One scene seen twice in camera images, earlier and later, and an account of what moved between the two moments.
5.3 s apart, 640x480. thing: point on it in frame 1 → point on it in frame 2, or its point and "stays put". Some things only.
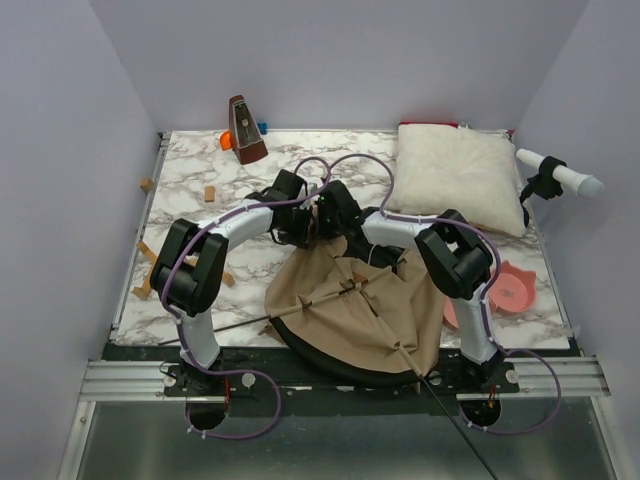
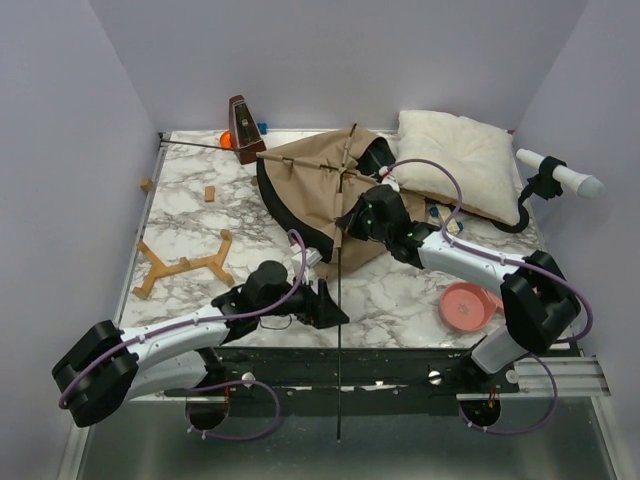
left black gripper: x=301 y=238 → x=319 y=310
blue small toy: x=262 y=126 stays put
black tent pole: x=398 y=346 → x=338 y=280
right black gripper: x=321 y=228 → x=351 y=221
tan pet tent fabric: x=390 y=318 → x=319 y=178
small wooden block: x=209 y=193 stays put
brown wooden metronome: x=247 y=142 stays put
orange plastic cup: x=225 y=140 stays put
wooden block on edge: x=146 y=184 stays put
